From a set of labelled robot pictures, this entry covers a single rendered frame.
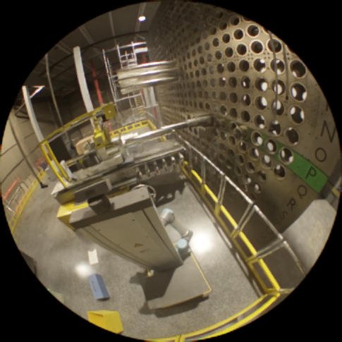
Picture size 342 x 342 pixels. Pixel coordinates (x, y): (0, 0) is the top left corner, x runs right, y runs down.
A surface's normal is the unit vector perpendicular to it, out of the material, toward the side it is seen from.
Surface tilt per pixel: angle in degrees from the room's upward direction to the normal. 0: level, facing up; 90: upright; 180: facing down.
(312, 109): 90
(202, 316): 0
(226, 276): 0
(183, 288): 0
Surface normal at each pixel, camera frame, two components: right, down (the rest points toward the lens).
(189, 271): -0.16, -0.78
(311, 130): -0.93, 0.32
